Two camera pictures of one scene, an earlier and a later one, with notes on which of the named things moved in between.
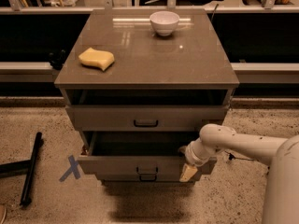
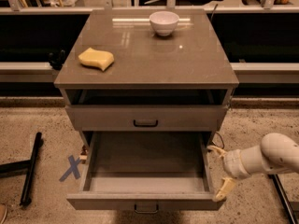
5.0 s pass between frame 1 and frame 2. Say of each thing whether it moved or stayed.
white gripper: moved
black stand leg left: stayed
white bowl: stayed
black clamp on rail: stayed
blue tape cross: stayed
